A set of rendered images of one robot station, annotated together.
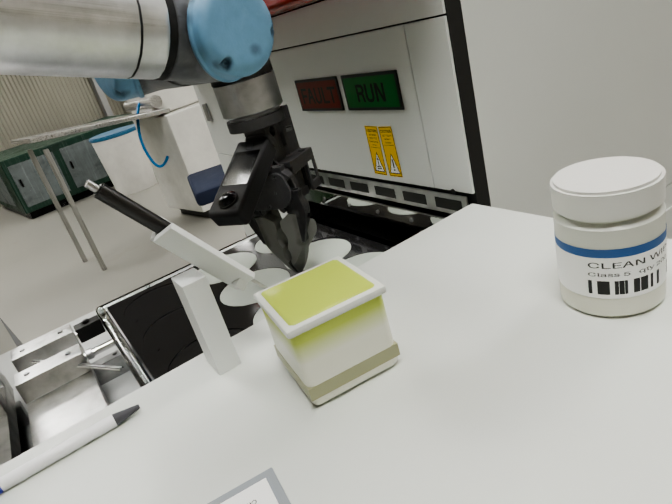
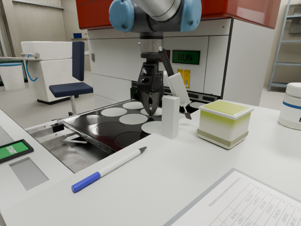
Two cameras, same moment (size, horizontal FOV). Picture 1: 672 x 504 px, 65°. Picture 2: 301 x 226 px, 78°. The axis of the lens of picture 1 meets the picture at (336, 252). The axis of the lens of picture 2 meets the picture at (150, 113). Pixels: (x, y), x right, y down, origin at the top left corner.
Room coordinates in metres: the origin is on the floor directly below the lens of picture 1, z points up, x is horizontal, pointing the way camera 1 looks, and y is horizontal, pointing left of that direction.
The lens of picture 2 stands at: (0.07, 0.28, 1.15)
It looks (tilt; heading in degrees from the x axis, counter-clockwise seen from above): 20 degrees down; 339
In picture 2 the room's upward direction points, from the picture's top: straight up
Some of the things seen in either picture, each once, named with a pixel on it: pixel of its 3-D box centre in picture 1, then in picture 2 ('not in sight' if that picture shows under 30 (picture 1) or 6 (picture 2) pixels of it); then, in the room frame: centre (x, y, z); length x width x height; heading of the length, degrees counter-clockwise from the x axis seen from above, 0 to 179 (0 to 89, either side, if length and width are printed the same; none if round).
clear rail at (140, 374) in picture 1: (128, 355); (87, 137); (0.58, 0.28, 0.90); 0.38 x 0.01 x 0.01; 28
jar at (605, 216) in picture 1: (608, 236); (300, 106); (0.33, -0.19, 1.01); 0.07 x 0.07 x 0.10
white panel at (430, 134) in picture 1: (297, 140); (139, 71); (0.94, 0.01, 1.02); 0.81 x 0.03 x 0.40; 28
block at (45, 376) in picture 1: (52, 372); (47, 142); (0.59, 0.38, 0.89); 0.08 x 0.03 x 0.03; 118
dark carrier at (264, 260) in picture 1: (255, 287); (133, 119); (0.66, 0.12, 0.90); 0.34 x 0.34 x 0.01; 28
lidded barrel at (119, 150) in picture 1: (126, 160); (12, 76); (6.07, 1.96, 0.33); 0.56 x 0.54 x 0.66; 36
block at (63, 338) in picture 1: (46, 349); (36, 133); (0.66, 0.42, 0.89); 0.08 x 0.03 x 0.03; 118
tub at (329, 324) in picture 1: (327, 327); (223, 123); (0.34, 0.02, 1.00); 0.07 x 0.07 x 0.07; 20
